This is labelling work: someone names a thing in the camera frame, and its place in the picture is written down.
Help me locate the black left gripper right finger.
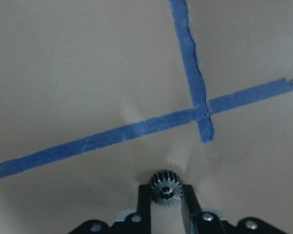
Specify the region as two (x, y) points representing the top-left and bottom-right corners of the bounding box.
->
(181, 184), (202, 234)

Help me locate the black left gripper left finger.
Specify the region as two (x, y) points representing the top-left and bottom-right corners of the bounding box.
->
(136, 184), (151, 221)

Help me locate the small black bearing gear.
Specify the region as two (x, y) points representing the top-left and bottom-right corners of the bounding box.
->
(150, 170), (183, 206)

